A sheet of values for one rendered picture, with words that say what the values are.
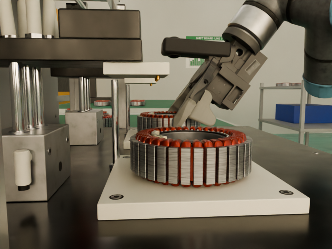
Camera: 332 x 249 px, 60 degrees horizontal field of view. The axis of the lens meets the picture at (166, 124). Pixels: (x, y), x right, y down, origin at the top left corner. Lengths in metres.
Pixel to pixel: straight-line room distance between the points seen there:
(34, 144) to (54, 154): 0.03
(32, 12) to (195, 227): 0.20
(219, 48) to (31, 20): 0.33
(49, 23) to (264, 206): 0.22
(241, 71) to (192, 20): 5.31
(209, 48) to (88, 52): 0.30
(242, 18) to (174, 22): 5.25
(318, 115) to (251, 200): 2.98
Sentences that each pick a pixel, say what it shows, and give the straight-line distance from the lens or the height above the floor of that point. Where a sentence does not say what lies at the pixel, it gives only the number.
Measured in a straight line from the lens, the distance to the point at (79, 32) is 0.24.
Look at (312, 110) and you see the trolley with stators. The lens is 3.15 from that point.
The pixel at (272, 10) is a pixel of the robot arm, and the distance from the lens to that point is 0.53.
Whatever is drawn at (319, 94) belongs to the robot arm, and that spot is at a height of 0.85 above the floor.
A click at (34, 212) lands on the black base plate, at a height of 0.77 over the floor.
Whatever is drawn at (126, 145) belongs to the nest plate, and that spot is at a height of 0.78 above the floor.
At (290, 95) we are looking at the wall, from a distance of 6.30.
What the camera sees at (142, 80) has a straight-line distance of 0.48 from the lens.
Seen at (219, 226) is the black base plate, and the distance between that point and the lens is 0.20.
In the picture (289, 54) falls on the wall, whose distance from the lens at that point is 6.31.
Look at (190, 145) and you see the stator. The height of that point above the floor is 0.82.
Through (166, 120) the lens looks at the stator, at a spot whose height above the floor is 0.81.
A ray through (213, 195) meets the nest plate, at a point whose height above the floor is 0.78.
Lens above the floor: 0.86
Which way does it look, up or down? 7 degrees down
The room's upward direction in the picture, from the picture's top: straight up
